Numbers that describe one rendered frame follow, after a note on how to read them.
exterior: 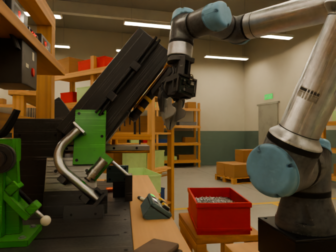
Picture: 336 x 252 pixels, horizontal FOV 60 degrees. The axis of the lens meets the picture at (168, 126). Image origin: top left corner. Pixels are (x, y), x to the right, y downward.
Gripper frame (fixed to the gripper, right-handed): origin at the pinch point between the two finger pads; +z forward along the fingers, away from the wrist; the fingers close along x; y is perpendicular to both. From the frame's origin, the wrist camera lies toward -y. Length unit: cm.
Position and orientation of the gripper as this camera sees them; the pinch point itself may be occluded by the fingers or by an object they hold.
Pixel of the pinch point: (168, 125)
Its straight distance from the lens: 86.1
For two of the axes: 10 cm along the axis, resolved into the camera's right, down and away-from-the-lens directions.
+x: 8.1, 1.8, 5.6
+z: -1.1, 9.8, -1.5
